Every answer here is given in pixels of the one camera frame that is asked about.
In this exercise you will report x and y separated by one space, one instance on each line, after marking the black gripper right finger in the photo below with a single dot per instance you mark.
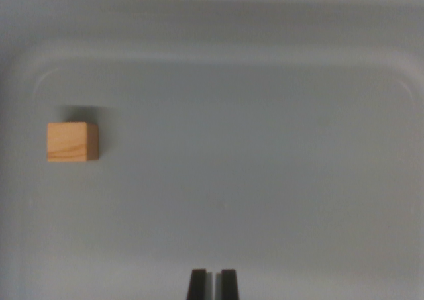
228 285

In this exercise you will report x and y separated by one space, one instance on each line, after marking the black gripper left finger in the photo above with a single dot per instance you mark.
198 285

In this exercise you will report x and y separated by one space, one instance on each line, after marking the wooden cube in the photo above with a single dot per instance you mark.
71 141

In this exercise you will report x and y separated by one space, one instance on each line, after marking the grey plastic bin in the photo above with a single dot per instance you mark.
232 114

